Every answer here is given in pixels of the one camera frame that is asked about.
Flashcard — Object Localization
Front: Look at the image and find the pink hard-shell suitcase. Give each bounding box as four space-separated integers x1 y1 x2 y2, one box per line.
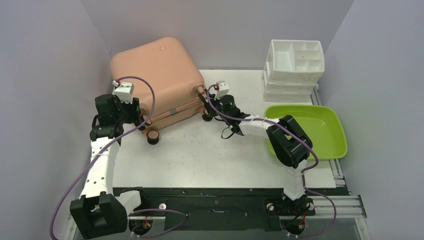
109 37 206 145

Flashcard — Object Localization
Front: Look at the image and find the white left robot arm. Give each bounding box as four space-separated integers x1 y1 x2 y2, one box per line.
69 93 149 240

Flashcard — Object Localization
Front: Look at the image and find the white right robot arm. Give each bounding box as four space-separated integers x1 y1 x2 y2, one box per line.
198 92 316 215

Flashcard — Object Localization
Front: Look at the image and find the white drawer organizer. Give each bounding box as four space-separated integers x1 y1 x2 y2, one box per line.
261 39 325 103

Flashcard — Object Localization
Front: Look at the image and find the green plastic tray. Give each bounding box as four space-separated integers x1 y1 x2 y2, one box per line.
264 104 348 161

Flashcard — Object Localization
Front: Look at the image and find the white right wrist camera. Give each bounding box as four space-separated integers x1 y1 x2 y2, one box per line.
213 80 230 100

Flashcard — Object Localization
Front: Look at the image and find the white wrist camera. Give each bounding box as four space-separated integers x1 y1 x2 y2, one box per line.
213 80 230 100
112 81 134 104

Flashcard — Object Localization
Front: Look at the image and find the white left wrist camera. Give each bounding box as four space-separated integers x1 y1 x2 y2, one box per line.
112 81 134 104

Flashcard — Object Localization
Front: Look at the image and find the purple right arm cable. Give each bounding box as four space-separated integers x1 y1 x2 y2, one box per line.
204 84 338 239

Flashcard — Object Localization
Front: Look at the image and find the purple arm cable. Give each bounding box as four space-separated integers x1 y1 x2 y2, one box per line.
204 84 338 239
48 76 188 240

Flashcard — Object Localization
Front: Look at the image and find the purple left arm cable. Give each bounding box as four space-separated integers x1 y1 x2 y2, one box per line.
48 76 188 240

